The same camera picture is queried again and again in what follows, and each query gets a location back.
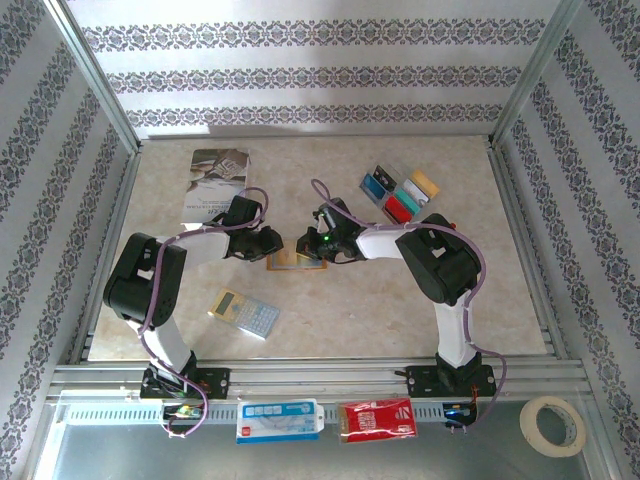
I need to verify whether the gold and silver calculator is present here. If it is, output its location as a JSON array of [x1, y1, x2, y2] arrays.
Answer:
[[207, 288, 281, 341]]

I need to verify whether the blue card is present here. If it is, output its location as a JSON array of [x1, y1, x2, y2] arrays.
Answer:
[[360, 174, 389, 204]]

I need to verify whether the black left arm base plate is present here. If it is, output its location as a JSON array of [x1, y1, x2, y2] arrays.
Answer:
[[139, 367, 232, 400]]

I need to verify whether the black card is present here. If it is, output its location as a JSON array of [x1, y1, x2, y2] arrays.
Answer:
[[374, 164, 401, 191]]

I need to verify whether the grey slotted cable duct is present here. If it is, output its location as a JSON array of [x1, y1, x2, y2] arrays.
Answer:
[[64, 402, 481, 426]]

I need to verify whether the red package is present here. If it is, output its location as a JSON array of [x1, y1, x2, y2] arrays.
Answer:
[[337, 397, 418, 445]]

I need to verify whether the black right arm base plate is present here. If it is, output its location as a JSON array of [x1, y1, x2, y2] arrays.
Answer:
[[404, 364, 497, 399]]

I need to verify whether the clear plastic card box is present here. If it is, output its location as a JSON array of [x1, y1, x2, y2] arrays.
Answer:
[[358, 163, 442, 226]]

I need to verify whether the masking tape roll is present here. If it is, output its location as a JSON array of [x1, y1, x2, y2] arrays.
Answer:
[[518, 396, 587, 459]]

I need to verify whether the small electronics board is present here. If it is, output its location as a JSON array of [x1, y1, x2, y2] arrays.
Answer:
[[442, 401, 480, 432], [160, 403, 207, 422]]

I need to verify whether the gold card with emblem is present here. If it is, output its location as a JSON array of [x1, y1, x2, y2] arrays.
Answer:
[[272, 242, 301, 267]]

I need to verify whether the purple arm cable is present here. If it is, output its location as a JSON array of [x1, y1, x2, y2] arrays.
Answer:
[[310, 178, 509, 434], [137, 187, 271, 439]]

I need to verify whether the teal card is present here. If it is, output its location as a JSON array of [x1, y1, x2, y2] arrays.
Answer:
[[394, 187, 424, 214]]

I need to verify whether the blue and white package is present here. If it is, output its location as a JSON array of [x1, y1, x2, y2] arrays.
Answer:
[[235, 398, 325, 445]]

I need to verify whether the tan leather card holder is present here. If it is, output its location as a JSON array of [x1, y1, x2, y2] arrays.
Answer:
[[266, 238, 330, 273]]

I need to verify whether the red card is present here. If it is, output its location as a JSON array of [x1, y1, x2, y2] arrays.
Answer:
[[384, 195, 414, 225]]

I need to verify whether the aluminium frame rail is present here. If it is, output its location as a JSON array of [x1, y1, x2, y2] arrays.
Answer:
[[48, 357, 592, 402]]

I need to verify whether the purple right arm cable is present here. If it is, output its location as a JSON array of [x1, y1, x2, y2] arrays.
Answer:
[[310, 178, 509, 434]]

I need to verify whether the aluminium frame post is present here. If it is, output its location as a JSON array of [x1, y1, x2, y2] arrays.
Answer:
[[492, 0, 584, 146], [42, 0, 142, 156]]

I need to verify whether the silver card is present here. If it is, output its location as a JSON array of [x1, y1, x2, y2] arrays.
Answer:
[[402, 179, 431, 206]]

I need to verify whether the aluminium side rail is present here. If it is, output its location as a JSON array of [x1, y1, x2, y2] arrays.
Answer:
[[487, 139, 569, 359], [69, 149, 144, 366]]

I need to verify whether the paperback book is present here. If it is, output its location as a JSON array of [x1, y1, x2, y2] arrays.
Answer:
[[180, 147, 250, 232]]

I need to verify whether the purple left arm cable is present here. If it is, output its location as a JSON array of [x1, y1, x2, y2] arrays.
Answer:
[[137, 187, 271, 439]]

